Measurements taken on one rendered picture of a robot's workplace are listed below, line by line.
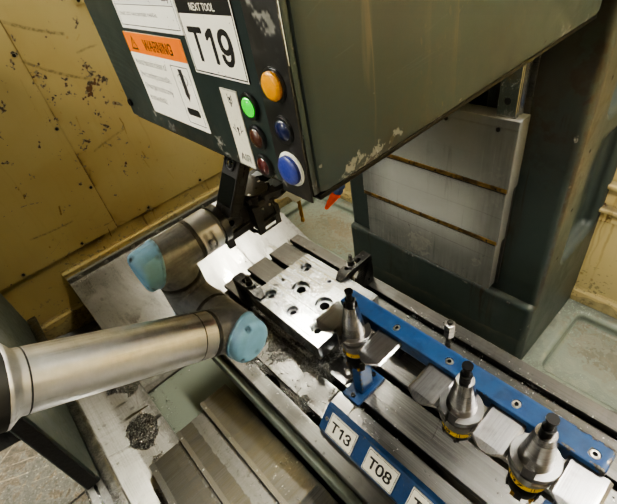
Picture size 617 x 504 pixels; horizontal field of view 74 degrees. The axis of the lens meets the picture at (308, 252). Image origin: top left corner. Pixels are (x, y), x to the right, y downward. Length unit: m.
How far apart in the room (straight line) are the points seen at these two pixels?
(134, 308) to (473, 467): 1.28
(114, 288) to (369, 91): 1.52
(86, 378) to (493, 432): 0.54
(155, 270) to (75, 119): 1.06
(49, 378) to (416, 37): 0.52
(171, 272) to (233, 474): 0.68
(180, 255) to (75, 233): 1.12
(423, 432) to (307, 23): 0.87
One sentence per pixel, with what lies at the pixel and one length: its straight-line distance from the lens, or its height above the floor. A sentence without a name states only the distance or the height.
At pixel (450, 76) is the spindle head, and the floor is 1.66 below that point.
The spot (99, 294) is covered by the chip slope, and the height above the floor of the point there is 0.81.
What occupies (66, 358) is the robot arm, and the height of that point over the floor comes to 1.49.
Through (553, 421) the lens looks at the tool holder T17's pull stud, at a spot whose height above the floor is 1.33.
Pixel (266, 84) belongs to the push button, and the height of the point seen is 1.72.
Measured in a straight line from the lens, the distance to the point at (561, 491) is 0.69.
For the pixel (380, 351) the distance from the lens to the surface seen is 0.75.
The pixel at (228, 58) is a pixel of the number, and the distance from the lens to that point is 0.42.
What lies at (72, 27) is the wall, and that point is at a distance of 1.66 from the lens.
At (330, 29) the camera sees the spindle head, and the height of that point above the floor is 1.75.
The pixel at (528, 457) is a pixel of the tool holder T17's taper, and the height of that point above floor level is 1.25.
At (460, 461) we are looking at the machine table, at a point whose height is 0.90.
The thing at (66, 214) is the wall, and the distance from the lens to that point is 1.75.
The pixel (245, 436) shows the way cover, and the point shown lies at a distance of 1.26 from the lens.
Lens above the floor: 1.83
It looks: 40 degrees down
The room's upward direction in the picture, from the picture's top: 12 degrees counter-clockwise
